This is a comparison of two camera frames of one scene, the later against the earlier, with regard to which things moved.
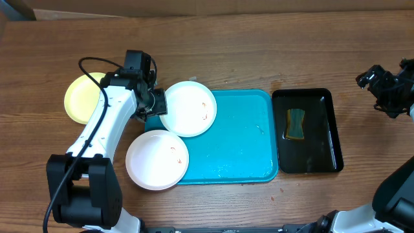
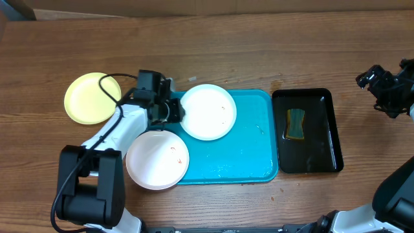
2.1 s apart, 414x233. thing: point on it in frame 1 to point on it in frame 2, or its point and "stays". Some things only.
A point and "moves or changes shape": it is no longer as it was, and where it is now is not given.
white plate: x=191 y=109 moves or changes shape
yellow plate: x=81 y=98 stays
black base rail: x=299 y=228 stays
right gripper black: x=372 y=78 stays
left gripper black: x=162 y=107 to x=178 y=113
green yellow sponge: x=295 y=120 stays
